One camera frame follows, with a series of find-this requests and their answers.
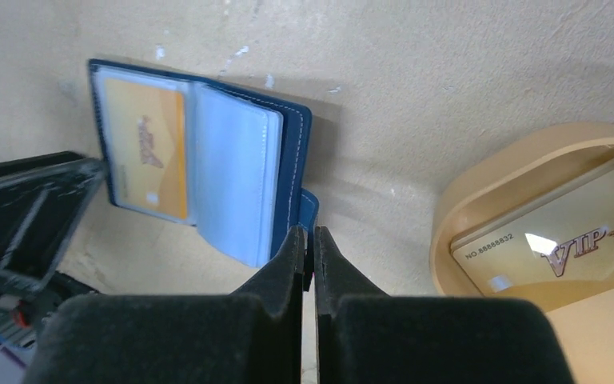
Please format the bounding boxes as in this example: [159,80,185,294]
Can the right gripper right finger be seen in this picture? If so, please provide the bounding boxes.
[313,226,573,383]

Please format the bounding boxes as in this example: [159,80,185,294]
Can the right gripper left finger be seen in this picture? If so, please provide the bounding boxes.
[24,226,305,383]

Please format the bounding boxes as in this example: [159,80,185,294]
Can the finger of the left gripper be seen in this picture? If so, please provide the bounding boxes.
[0,157,106,297]
[0,151,86,178]

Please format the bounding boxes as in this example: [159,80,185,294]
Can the blue leather card holder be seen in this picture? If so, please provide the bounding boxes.
[87,58,319,268]

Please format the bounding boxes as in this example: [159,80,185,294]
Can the beige credit card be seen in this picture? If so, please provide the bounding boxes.
[450,158,614,299]

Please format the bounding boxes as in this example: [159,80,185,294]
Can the tan oval plastic tray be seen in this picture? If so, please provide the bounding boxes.
[429,122,614,383]

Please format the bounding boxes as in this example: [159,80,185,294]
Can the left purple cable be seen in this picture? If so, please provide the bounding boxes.
[0,318,35,372]

